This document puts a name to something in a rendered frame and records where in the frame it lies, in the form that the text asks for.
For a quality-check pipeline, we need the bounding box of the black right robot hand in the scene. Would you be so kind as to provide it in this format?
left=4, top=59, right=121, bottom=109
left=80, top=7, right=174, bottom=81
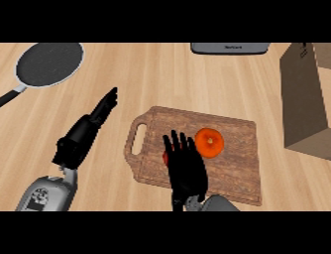
left=161, top=129, right=210, bottom=212

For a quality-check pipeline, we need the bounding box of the brown cardboard box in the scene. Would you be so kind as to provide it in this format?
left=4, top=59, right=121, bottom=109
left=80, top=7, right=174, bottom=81
left=277, top=42, right=331, bottom=167

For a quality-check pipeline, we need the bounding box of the orange round fruit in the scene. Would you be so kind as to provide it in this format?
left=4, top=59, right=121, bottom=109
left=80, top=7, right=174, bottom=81
left=193, top=127, right=226, bottom=160

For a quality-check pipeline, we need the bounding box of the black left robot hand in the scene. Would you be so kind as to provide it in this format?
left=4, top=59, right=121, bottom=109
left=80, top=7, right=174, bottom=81
left=50, top=86, right=119, bottom=171

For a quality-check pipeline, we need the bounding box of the brown wooden cutting board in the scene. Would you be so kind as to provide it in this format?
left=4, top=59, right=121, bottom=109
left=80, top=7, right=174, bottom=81
left=122, top=105, right=263, bottom=207

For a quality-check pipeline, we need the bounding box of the grey appliance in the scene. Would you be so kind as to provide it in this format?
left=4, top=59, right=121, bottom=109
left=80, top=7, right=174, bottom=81
left=189, top=42, right=270, bottom=56

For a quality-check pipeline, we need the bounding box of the black frying pan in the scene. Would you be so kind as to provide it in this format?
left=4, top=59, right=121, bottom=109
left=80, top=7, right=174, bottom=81
left=0, top=42, right=85, bottom=127

